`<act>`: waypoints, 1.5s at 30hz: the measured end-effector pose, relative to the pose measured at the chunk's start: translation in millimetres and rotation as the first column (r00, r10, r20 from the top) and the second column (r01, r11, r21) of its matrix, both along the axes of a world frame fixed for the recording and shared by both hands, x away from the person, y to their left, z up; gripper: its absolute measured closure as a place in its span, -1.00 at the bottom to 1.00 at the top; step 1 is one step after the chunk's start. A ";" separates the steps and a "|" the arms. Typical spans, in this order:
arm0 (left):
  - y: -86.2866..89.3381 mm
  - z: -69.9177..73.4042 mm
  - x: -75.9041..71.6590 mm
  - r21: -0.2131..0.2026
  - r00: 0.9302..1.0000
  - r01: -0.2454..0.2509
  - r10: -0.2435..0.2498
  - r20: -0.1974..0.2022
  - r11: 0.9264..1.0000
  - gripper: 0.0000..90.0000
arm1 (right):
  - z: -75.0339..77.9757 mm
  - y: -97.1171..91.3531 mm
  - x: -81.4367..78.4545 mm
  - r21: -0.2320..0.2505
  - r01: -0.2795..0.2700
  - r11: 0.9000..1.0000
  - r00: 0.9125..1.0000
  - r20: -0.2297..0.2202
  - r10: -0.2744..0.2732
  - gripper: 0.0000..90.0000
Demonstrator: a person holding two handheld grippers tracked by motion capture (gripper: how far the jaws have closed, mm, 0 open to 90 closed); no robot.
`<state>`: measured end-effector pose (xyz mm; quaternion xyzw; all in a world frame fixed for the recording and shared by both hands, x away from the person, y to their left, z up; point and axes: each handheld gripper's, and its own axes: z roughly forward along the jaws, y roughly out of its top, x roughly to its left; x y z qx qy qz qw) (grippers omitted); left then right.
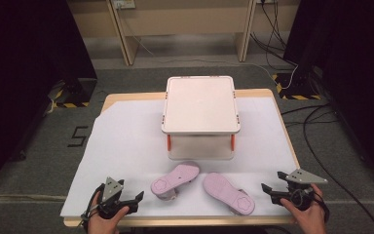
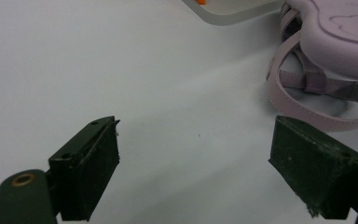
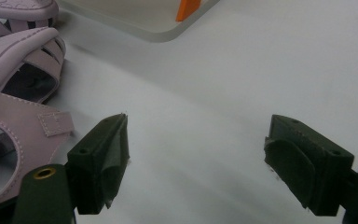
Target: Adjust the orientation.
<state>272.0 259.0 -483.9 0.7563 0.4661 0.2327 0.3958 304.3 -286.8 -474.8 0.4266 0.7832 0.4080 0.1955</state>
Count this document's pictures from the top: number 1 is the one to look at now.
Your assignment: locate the long black floor cable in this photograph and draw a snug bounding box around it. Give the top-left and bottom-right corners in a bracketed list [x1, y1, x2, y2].
[280, 102, 374, 234]

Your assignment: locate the light wooden desk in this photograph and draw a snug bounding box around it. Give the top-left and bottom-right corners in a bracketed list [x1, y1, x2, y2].
[66, 0, 302, 67]

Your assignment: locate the person's right hand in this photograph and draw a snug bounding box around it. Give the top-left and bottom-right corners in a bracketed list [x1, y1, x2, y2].
[279, 182, 327, 234]

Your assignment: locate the white two-tier shoe rack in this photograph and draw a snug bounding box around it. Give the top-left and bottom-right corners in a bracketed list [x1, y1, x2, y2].
[161, 75, 242, 161]

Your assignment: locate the black stand base striped tape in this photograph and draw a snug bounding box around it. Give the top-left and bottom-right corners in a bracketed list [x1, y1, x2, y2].
[271, 71, 322, 101]
[49, 77, 98, 109]

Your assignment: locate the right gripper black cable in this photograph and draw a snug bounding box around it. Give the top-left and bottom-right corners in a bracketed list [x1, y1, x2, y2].
[313, 190, 331, 225]

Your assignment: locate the white wall socket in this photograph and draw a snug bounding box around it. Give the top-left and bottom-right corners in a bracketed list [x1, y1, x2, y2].
[112, 0, 137, 10]

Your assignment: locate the pink sandal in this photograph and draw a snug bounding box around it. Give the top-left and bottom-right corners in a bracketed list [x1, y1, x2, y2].
[150, 161, 202, 201]
[202, 172, 256, 216]

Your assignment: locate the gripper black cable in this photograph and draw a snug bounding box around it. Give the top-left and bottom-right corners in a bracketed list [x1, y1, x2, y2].
[313, 190, 331, 225]
[80, 183, 106, 232]

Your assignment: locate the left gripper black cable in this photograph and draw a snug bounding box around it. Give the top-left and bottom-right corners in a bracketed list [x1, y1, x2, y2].
[80, 183, 106, 232]

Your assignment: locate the black cable bundle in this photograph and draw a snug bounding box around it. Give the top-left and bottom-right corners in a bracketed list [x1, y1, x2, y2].
[249, 0, 299, 71]

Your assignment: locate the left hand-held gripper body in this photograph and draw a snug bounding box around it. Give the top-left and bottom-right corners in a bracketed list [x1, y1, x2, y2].
[95, 176, 131, 219]

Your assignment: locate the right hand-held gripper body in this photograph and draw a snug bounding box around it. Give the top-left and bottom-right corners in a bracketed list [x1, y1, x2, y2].
[272, 168, 328, 212]

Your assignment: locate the black curtain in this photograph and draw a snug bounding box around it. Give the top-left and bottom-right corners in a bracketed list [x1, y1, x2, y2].
[283, 0, 374, 193]
[0, 0, 98, 198]

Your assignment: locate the white table cover sheet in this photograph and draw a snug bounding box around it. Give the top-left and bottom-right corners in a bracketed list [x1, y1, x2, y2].
[59, 97, 300, 218]

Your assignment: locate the person's left hand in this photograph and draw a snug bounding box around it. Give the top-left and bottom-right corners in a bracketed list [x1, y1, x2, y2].
[87, 200, 131, 234]

